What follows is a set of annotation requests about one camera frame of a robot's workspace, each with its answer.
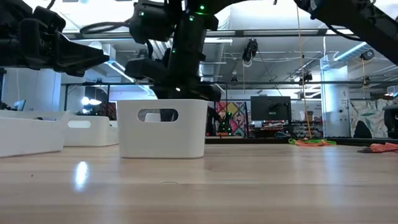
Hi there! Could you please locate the black aluminium table frame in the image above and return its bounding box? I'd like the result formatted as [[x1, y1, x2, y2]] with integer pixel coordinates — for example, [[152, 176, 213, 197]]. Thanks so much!
[[205, 136, 398, 149]]

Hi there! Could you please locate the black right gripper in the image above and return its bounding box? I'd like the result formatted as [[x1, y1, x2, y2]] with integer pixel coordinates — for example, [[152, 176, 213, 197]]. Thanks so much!
[[152, 46, 222, 122]]

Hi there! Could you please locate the green rubber band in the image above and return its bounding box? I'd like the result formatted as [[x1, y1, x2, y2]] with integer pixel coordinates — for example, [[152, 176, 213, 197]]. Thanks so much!
[[288, 138, 337, 146]]

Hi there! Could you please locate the yellow hanging cable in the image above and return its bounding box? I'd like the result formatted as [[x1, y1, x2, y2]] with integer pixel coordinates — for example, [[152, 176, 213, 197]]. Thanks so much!
[[295, 6, 313, 139]]

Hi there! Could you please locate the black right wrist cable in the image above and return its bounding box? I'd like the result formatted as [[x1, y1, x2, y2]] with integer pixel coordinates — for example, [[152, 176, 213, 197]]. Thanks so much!
[[80, 20, 131, 35]]

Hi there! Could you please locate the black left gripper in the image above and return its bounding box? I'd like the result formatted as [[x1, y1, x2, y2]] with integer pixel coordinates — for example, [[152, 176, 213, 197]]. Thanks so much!
[[0, 18, 110, 77]]

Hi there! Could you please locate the small background laptop screen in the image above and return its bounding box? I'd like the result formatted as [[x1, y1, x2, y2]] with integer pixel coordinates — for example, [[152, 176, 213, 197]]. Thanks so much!
[[12, 99, 27, 112]]

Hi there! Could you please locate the white painted backdrop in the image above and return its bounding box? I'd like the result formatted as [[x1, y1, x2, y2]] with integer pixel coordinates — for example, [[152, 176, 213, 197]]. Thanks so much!
[[350, 98, 395, 139]]

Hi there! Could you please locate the black computer monitor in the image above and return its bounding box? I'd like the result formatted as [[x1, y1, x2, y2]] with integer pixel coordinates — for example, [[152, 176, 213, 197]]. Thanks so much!
[[250, 95, 292, 121]]

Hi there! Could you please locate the black overhead frame beam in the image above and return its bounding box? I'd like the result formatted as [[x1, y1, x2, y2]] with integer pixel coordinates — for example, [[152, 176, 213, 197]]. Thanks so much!
[[62, 29, 361, 40]]

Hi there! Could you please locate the dark red patterned panel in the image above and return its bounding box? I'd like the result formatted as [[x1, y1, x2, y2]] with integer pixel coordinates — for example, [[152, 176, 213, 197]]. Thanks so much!
[[98, 101, 118, 121]]

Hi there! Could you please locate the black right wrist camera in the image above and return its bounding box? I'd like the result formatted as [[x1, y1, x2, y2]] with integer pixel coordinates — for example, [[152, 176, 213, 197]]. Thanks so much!
[[124, 58, 170, 83]]

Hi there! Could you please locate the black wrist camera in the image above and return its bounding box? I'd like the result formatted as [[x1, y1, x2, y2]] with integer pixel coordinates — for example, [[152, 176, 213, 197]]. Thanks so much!
[[124, 58, 170, 83], [32, 5, 67, 34]]

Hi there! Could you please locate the cluttered background workbench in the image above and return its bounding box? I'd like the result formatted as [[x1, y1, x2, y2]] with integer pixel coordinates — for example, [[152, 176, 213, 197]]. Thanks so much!
[[248, 120, 321, 139]]

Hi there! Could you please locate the white plastic basket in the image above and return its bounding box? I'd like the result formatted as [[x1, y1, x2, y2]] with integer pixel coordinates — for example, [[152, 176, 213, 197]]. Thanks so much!
[[0, 109, 71, 158], [63, 115, 119, 147], [117, 99, 208, 159]]

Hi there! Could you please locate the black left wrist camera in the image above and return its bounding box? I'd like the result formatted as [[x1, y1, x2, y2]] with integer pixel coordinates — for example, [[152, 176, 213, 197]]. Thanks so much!
[[32, 5, 67, 34]]

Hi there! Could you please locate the colourful mural panel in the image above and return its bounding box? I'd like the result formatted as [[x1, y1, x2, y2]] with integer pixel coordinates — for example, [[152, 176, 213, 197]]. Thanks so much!
[[216, 100, 249, 138]]

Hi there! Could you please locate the long black background bar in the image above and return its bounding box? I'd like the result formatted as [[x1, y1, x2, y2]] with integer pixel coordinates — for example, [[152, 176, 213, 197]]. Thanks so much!
[[222, 80, 398, 86]]

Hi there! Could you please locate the silver ventilation duct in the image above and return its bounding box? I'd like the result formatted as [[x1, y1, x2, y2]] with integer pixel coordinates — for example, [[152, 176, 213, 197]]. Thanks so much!
[[203, 42, 225, 83]]

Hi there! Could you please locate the white round column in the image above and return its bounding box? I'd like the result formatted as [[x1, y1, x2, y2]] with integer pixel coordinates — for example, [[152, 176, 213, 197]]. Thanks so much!
[[320, 55, 351, 138]]

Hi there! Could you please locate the black office chair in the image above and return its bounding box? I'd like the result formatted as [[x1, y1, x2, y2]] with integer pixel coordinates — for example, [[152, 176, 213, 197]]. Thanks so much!
[[353, 120, 373, 139]]

